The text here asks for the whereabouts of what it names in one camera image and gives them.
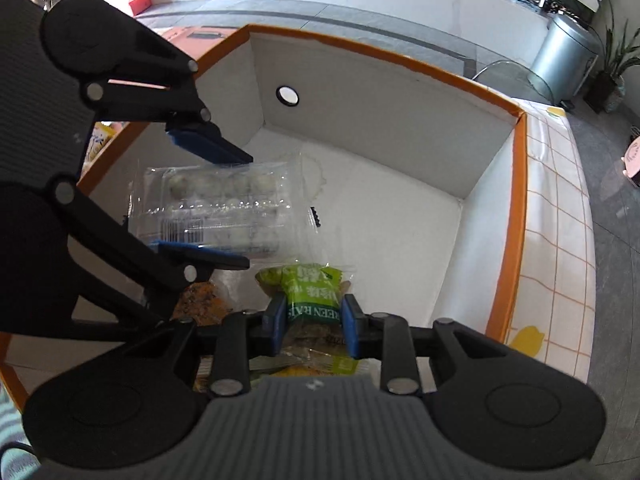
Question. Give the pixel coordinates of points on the red box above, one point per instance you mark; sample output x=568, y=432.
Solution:
x=140, y=0

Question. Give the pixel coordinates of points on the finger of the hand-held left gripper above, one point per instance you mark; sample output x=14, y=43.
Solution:
x=210, y=256
x=210, y=146

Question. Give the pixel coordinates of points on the pale yellow snack packet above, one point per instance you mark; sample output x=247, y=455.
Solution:
x=100, y=140

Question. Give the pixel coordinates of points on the green snack packet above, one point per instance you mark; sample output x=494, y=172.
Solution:
x=312, y=300

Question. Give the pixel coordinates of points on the clear packet of brown crackers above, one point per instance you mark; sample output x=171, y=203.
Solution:
x=200, y=305

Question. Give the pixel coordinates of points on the potted plant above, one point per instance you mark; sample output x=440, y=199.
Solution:
x=607, y=90

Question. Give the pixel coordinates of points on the white checked tablecloth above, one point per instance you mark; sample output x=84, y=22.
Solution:
x=555, y=210

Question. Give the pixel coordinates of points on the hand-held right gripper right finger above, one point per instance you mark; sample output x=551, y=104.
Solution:
x=351, y=331

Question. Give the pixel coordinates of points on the white box with orange rim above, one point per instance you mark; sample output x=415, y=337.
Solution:
x=375, y=210

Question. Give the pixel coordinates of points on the metal trash bin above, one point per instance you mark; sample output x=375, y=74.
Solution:
x=560, y=60

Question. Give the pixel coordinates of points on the clear packet of round snacks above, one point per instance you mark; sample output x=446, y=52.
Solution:
x=225, y=200

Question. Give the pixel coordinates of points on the striped cushion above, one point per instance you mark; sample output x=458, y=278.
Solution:
x=12, y=440

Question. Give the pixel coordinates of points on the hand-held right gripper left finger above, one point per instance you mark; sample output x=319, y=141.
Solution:
x=275, y=327

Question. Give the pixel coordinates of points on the round glass table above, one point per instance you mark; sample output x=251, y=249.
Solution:
x=505, y=72

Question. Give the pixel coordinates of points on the pink round object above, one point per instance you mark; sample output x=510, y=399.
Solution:
x=632, y=157

